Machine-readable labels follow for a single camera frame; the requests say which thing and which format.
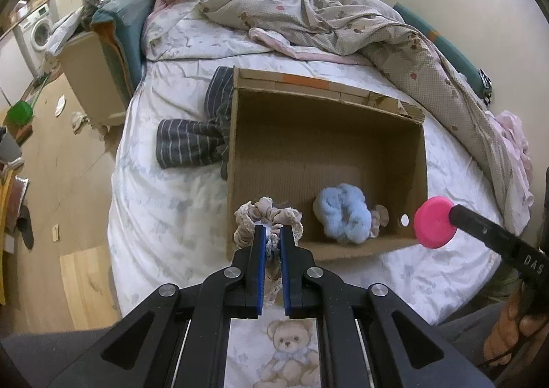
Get long teal pillow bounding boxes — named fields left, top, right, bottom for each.
left=392, top=2, right=494, bottom=92

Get white washing machine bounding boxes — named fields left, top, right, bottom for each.
left=15, top=6, right=54, bottom=54

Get grey striped pants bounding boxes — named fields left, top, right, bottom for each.
left=156, top=66, right=234, bottom=180

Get brown cardboard box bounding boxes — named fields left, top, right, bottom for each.
left=225, top=66, right=430, bottom=262

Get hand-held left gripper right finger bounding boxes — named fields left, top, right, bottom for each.
left=281, top=226, right=494, bottom=388

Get beige lace scrunchie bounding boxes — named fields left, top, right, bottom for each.
left=234, top=196, right=305, bottom=307

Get green bucket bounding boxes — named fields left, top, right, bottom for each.
left=5, top=101, right=34, bottom=125

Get beige bedside cabinet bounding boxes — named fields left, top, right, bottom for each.
left=58, top=30, right=129, bottom=127

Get white floral bed sheet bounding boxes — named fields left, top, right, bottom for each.
left=107, top=0, right=507, bottom=388

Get blue teal cushion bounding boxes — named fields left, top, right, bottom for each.
left=92, top=0, right=157, bottom=88

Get pink garment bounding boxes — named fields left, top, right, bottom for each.
left=493, top=110, right=535, bottom=221

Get black slipper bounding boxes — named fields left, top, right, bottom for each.
left=17, top=205, right=35, bottom=249

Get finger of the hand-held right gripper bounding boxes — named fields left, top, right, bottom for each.
left=448, top=203, right=519, bottom=260

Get white floral pillow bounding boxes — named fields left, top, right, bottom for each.
left=143, top=0, right=258, bottom=60

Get person's right hand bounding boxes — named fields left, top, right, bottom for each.
left=484, top=283, right=549, bottom=372

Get blue fluffy scrunchie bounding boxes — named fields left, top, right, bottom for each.
left=312, top=183, right=373, bottom=245

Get beige floral quilt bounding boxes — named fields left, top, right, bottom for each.
left=199, top=0, right=537, bottom=238

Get person's grey pants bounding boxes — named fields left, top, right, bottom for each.
left=0, top=302, right=511, bottom=388

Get black white patterned cloth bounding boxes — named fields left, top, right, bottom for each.
left=478, top=69, right=494, bottom=105

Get white plastic bag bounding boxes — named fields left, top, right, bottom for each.
left=45, top=6, right=93, bottom=56

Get grey cup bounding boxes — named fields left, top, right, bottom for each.
left=0, top=126, right=22, bottom=161

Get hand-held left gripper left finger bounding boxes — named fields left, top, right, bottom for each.
left=47, top=225, right=266, bottom=388

